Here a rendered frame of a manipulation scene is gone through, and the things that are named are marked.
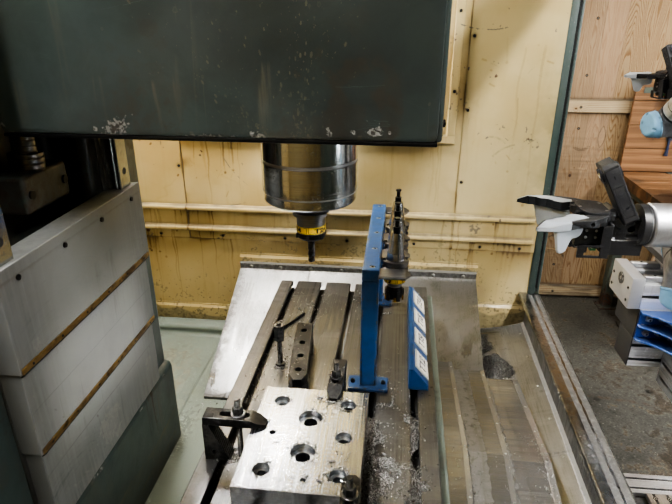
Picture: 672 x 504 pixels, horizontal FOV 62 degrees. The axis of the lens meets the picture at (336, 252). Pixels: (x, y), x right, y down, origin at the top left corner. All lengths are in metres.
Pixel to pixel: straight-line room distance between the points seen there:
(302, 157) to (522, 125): 1.22
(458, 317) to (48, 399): 1.36
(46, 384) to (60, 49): 0.55
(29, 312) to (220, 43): 0.52
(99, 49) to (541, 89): 1.43
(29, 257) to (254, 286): 1.23
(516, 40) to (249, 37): 1.26
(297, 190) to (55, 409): 0.58
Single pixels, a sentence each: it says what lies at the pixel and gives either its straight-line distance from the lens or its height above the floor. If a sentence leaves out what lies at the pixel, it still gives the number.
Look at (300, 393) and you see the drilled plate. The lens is 1.27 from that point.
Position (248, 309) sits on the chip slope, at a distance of 2.05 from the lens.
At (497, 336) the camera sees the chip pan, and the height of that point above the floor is 0.65.
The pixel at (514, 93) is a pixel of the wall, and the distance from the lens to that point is 1.95.
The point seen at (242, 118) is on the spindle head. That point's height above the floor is 1.62.
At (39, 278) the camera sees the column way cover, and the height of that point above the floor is 1.36.
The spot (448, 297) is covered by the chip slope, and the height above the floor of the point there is 0.81.
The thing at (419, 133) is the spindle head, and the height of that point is 1.61.
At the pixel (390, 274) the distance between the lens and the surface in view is 1.27.
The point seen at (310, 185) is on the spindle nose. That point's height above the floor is 1.52.
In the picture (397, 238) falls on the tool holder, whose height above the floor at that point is 1.28.
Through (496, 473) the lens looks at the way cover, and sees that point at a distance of 1.48.
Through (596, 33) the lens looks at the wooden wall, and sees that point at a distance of 3.64.
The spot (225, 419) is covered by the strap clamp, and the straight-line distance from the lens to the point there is 1.19.
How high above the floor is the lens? 1.77
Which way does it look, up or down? 23 degrees down
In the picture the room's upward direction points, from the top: straight up
